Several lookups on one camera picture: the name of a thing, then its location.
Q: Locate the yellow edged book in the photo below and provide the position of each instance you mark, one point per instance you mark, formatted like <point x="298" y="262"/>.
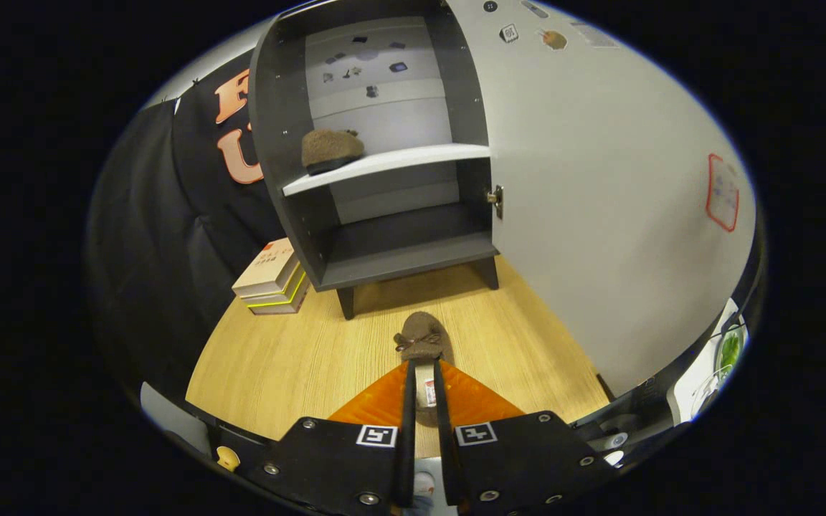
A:
<point x="284" y="301"/>

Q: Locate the metal door hinge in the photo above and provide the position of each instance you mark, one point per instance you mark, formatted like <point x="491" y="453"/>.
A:
<point x="497" y="197"/>

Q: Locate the grey shoe cabinet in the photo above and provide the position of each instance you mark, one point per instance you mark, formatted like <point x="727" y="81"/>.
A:
<point x="399" y="244"/>

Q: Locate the black backdrop cloth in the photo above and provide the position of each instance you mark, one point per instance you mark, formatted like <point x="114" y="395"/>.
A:
<point x="155" y="251"/>

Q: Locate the white orange cover book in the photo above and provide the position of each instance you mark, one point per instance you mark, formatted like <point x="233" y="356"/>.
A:
<point x="266" y="265"/>

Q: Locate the white cabinet shelf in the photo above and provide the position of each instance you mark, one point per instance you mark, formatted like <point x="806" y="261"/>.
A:
<point x="399" y="159"/>

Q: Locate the small yellow knob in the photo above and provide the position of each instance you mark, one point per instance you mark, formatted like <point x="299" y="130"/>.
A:
<point x="228" y="457"/>

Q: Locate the green round object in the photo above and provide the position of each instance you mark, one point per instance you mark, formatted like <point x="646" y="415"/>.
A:
<point x="730" y="351"/>

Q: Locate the white flat object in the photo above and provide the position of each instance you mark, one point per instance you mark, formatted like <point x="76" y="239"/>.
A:
<point x="700" y="380"/>

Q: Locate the grey rounded object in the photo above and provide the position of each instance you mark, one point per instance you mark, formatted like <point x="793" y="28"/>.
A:
<point x="173" y="419"/>

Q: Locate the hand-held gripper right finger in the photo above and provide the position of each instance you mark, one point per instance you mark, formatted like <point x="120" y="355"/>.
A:
<point x="444" y="444"/>

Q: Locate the brown fuzzy shoe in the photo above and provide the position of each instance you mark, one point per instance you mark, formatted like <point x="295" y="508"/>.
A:
<point x="421" y="337"/>
<point x="330" y="147"/>

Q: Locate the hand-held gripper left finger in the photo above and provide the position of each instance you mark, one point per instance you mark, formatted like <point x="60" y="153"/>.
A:
<point x="406" y="444"/>

